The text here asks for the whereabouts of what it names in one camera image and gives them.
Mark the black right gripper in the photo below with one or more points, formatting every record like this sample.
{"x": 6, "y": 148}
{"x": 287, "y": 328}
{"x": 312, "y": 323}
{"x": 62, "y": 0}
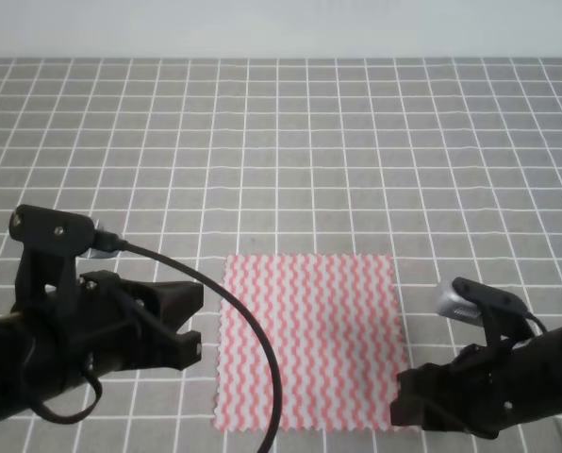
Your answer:
{"x": 474, "y": 385}

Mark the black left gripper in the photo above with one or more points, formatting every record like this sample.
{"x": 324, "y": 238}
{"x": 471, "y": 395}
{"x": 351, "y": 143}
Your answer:
{"x": 108, "y": 324}

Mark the pink white wavy towel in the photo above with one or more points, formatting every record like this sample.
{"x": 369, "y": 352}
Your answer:
{"x": 334, "y": 325}

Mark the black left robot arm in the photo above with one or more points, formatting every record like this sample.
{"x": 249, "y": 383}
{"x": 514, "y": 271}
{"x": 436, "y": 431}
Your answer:
{"x": 25, "y": 384}

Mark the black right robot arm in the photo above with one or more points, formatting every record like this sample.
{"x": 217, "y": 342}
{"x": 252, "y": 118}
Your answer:
{"x": 535, "y": 384}

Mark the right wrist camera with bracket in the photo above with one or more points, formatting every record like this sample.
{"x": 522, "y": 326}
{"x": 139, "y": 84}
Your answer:
{"x": 503, "y": 316}

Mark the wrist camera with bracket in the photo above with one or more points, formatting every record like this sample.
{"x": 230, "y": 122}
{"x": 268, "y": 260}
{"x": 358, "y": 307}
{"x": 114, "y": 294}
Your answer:
{"x": 503, "y": 316}
{"x": 52, "y": 241}

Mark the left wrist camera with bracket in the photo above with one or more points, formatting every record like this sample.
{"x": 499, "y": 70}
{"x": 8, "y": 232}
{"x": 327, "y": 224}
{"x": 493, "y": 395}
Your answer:
{"x": 52, "y": 241}

